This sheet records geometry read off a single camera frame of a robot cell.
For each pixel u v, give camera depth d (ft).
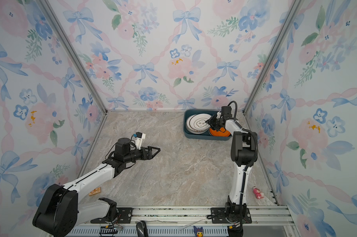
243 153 1.93
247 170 1.93
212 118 3.11
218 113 3.30
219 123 2.96
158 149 2.56
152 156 2.42
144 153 2.40
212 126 3.13
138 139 2.51
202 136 3.36
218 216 2.39
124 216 2.43
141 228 2.18
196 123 3.51
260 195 2.56
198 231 2.22
